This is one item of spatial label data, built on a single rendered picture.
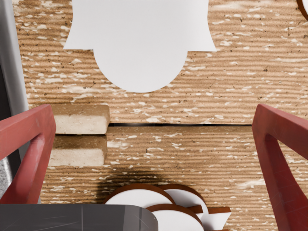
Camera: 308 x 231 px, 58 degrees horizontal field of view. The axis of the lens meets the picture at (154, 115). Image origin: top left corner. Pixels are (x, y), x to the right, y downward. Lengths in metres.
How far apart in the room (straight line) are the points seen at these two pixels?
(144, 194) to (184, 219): 0.04
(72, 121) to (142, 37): 0.08
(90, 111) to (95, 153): 0.04
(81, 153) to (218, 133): 0.12
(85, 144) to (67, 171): 0.05
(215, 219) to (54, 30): 0.23
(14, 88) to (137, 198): 0.15
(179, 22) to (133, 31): 0.03
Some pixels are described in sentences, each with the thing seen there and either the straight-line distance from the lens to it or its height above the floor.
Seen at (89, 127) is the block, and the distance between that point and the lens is 0.22.
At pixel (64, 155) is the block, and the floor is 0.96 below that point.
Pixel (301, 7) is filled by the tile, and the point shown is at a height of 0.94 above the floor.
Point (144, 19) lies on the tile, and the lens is 0.22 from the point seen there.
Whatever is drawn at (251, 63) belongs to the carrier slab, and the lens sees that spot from 0.25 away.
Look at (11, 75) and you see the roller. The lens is 0.28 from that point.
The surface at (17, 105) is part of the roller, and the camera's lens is 0.28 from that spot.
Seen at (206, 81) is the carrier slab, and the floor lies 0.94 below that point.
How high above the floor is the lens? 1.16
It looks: 68 degrees down
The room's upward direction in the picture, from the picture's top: 176 degrees clockwise
